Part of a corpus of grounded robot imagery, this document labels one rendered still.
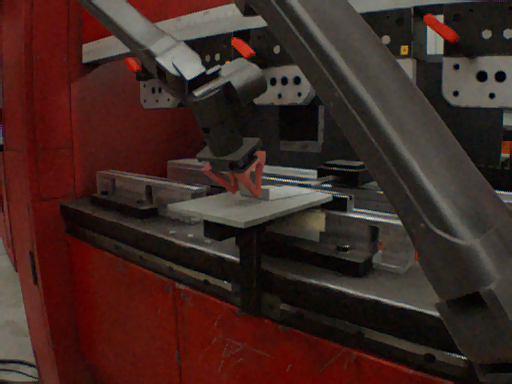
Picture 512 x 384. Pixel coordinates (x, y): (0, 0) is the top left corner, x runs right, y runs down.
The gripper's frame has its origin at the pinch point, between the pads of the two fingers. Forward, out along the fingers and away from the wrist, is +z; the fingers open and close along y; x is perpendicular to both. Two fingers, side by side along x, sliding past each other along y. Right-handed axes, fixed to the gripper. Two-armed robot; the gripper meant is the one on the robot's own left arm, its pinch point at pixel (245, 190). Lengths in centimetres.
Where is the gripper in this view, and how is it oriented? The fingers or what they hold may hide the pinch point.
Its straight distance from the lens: 74.4
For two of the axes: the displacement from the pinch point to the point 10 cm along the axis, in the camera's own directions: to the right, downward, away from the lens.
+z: 3.2, 7.9, 5.3
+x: -5.6, 6.0, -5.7
